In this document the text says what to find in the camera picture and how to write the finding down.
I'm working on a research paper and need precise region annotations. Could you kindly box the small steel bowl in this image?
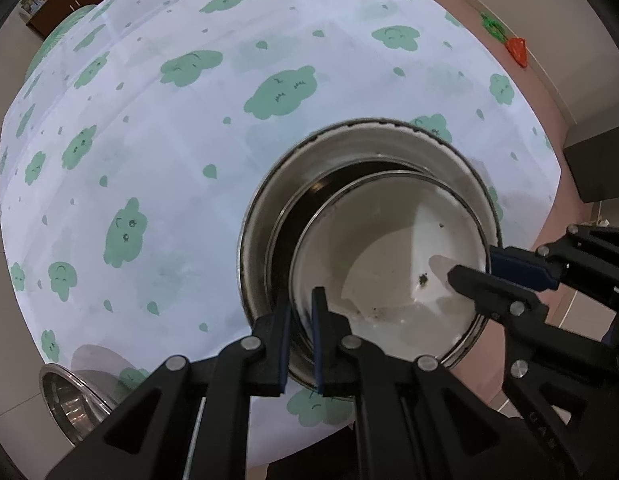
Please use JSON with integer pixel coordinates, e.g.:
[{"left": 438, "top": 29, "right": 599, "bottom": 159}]
[{"left": 38, "top": 363, "right": 119, "bottom": 446}]

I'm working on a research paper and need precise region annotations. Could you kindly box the large steel bowl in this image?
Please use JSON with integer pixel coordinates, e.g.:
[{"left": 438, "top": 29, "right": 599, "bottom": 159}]
[{"left": 238, "top": 118, "right": 501, "bottom": 388}]

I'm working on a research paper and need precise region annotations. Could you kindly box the orange green floor toy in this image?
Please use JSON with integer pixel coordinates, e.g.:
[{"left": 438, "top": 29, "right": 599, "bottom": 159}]
[{"left": 481, "top": 12, "right": 529, "bottom": 68}]

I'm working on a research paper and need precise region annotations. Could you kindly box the green cloud pattern tablecloth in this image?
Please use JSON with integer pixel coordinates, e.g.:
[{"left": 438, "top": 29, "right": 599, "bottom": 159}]
[{"left": 0, "top": 0, "right": 562, "bottom": 470}]

